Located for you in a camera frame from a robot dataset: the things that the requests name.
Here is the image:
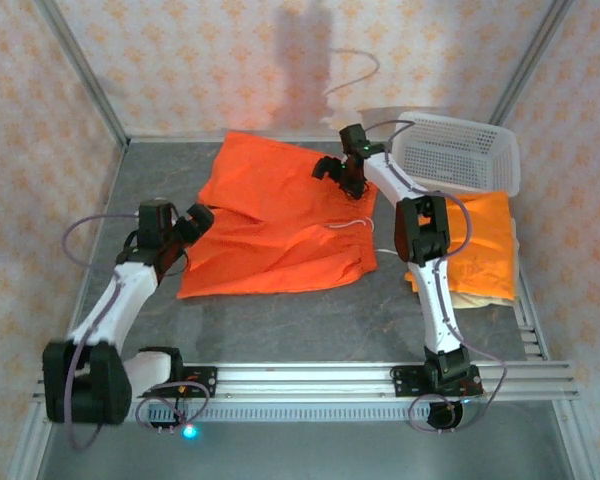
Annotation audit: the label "grey slotted cable duct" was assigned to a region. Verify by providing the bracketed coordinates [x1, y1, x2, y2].
[147, 402, 434, 424]

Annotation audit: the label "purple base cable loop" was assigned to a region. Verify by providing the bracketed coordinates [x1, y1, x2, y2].
[134, 382, 212, 431]
[408, 392, 491, 435]

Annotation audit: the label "cream beige shorts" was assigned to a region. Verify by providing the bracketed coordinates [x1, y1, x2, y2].
[449, 217, 521, 310]

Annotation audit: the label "red-orange shorts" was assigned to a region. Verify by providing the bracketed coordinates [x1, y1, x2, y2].
[176, 129, 399, 301]

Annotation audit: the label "aluminium frame post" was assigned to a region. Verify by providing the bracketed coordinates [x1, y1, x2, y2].
[488, 0, 576, 127]
[32, 0, 130, 150]

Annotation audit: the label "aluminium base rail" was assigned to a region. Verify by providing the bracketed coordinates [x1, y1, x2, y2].
[32, 360, 581, 401]

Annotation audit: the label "white perforated plastic basket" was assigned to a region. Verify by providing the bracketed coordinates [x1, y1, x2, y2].
[390, 110, 522, 197]

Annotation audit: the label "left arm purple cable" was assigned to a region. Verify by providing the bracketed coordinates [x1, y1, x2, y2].
[61, 213, 141, 451]

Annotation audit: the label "light orange shorts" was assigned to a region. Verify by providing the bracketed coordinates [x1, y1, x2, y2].
[404, 192, 517, 302]

